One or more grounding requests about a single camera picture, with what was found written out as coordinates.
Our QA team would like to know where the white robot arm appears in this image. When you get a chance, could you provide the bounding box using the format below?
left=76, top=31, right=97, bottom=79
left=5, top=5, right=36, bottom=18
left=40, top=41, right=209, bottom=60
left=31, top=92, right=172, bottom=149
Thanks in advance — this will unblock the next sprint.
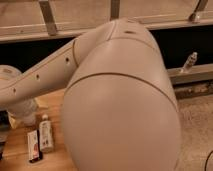
left=0, top=19, right=181, bottom=171

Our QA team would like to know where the metal bracket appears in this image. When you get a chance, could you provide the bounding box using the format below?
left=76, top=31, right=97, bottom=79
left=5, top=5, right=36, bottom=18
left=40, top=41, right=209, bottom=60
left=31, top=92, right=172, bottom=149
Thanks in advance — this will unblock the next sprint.
left=110, top=0, right=120, bottom=20
left=38, top=0, right=57, bottom=36
left=189, top=0, right=209, bottom=23

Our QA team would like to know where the right metal bracket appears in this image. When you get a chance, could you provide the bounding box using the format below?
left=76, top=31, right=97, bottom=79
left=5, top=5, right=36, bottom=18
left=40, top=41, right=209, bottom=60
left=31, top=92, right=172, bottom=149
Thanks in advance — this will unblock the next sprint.
left=189, top=0, right=209, bottom=23

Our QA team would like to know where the black cable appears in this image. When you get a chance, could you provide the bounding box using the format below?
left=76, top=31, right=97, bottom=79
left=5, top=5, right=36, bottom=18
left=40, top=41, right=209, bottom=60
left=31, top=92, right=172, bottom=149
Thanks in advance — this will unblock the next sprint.
left=204, top=149, right=213, bottom=171

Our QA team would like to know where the left metal bracket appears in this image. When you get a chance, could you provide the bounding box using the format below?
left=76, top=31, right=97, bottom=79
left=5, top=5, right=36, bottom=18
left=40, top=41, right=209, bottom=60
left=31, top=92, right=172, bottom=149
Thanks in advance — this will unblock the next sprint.
left=38, top=0, right=57, bottom=36

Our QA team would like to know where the small bottle on ledge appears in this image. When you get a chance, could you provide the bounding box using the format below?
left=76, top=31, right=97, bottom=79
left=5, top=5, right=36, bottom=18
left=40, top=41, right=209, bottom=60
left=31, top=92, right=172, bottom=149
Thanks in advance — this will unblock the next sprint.
left=181, top=52, right=198, bottom=73

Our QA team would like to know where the middle metal bracket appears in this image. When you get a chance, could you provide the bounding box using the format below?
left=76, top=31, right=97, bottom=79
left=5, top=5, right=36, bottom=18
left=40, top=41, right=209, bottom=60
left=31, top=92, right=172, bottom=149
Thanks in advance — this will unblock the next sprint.
left=110, top=0, right=120, bottom=20

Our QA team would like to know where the wooden table board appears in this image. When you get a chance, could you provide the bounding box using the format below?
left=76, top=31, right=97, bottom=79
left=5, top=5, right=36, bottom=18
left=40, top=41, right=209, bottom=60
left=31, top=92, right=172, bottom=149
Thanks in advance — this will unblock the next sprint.
left=0, top=90, right=77, bottom=171

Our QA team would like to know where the white glue bottle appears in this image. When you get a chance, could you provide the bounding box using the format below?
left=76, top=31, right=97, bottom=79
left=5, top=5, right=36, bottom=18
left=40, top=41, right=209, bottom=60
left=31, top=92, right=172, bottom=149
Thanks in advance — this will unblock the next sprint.
left=39, top=114, right=54, bottom=153

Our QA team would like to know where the white eraser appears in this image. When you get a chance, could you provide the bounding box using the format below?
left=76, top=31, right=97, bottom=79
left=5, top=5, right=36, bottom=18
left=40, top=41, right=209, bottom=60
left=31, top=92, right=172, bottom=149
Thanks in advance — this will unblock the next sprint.
left=27, top=130, right=43, bottom=163

